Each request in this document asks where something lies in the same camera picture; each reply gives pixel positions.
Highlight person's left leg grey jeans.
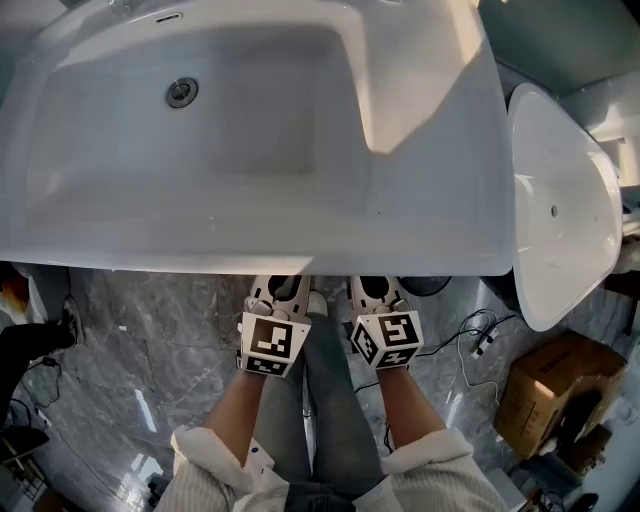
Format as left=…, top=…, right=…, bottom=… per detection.
left=257, top=349, right=315, bottom=484

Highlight person's right forearm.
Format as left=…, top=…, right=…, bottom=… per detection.
left=352, top=367, right=509, bottom=512

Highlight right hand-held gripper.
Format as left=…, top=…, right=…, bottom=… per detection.
left=347, top=276, right=426, bottom=370

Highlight person's white shoe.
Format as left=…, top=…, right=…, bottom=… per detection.
left=306, top=290, right=330, bottom=319

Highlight chrome sink drain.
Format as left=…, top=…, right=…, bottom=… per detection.
left=165, top=76, right=200, bottom=109

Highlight white bathtub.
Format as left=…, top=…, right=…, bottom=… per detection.
left=507, top=82, right=625, bottom=333

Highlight white cable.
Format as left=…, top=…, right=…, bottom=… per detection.
left=458, top=308, right=502, bottom=406

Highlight white ceramic sink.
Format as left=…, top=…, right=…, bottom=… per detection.
left=0, top=0, right=516, bottom=277

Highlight black round bin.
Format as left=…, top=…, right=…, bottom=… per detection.
left=399, top=275, right=454, bottom=299

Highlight black cable with plug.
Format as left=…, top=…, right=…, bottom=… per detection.
left=19, top=355, right=64, bottom=407

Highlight person's leg grey jeans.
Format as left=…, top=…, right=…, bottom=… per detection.
left=257, top=349, right=315, bottom=484
left=303, top=319, right=387, bottom=496

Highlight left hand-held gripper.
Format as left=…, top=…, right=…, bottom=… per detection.
left=241, top=274, right=314, bottom=377

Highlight white paper tag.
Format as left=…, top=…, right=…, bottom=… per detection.
left=246, top=439, right=276, bottom=472

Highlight person's left forearm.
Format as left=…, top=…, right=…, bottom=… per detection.
left=169, top=369, right=291, bottom=512

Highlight person's right leg grey jeans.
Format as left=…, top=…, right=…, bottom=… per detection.
left=303, top=319, right=387, bottom=496

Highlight thin black cable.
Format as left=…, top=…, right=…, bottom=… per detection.
left=419, top=312, right=517, bottom=357

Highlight brown cardboard box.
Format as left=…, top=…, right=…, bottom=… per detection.
left=493, top=332, right=629, bottom=461

